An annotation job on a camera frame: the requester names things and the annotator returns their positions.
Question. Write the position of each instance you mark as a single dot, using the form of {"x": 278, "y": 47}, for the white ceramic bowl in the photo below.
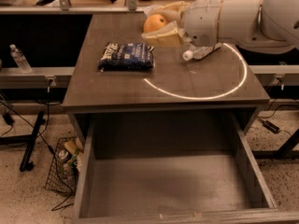
{"x": 150, "y": 10}

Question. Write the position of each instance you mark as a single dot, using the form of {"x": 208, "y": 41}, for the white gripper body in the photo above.
{"x": 201, "y": 21}

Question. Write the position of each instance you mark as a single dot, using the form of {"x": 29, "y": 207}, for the orange fruit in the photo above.
{"x": 154, "y": 23}

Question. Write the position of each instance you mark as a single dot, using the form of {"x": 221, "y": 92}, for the black metal stand leg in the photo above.
{"x": 26, "y": 165}

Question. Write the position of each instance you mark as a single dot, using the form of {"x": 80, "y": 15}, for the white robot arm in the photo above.
{"x": 265, "y": 26}

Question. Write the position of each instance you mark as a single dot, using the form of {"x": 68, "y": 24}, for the small upright water bottle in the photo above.
{"x": 20, "y": 59}

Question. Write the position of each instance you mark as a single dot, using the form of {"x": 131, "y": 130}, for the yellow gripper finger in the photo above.
{"x": 172, "y": 12}
{"x": 168, "y": 36}

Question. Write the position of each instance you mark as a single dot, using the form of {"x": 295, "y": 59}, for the clear plastic water bottle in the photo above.
{"x": 198, "y": 53}

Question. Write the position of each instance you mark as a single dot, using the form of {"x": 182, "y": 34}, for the dark blue chip bag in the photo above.
{"x": 131, "y": 56}

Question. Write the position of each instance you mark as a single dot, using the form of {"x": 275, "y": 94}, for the black wire basket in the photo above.
{"x": 63, "y": 177}

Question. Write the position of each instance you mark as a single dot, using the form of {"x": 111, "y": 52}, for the black power adapter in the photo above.
{"x": 270, "y": 126}

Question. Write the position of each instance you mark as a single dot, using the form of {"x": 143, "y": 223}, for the metal can in basket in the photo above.
{"x": 64, "y": 156}

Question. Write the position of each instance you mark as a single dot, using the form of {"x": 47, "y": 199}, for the open grey top drawer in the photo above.
{"x": 175, "y": 167}

